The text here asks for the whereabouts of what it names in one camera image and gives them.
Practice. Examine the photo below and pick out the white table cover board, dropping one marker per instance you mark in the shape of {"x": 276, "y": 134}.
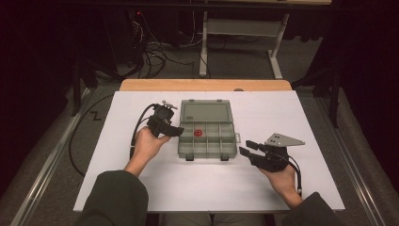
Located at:
{"x": 204, "y": 188}

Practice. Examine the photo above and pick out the person's left hand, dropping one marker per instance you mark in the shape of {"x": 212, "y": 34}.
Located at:
{"x": 147, "y": 147}

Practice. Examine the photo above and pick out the white metal desk frame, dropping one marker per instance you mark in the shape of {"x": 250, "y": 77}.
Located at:
{"x": 241, "y": 27}

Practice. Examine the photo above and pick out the person's leg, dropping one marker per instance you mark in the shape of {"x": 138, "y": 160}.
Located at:
{"x": 188, "y": 220}
{"x": 241, "y": 220}

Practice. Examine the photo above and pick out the black metal stand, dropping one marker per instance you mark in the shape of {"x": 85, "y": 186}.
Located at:
{"x": 76, "y": 88}
{"x": 335, "y": 100}

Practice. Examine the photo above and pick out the grey translucent compartment box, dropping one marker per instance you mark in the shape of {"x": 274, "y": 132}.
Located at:
{"x": 207, "y": 132}

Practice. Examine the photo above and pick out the person's right leg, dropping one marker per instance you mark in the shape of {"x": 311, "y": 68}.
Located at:
{"x": 241, "y": 220}

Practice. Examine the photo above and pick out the person's left leg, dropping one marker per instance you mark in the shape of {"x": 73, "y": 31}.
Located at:
{"x": 188, "y": 220}

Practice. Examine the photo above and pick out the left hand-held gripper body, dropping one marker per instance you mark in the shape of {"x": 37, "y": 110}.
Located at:
{"x": 161, "y": 117}

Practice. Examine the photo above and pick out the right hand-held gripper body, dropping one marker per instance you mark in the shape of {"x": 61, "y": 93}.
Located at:
{"x": 282, "y": 139}

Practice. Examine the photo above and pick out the aluminium floor rail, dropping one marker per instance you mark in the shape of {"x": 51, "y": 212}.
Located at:
{"x": 356, "y": 171}
{"x": 47, "y": 169}

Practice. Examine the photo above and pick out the person's right hand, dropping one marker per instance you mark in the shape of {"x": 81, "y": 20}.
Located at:
{"x": 282, "y": 182}

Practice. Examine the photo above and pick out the small red round part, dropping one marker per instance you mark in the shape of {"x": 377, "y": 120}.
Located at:
{"x": 198, "y": 132}

